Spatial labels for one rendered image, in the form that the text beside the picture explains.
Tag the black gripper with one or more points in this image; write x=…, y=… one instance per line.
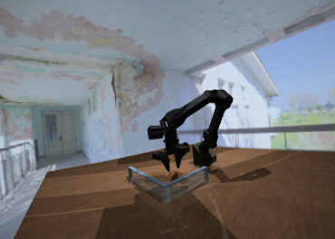
x=163, y=156

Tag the clear low l-shaped wall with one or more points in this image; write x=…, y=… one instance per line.
x=171, y=192

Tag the orange-brown ball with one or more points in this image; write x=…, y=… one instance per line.
x=174, y=175

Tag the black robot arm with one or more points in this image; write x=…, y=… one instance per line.
x=176, y=117

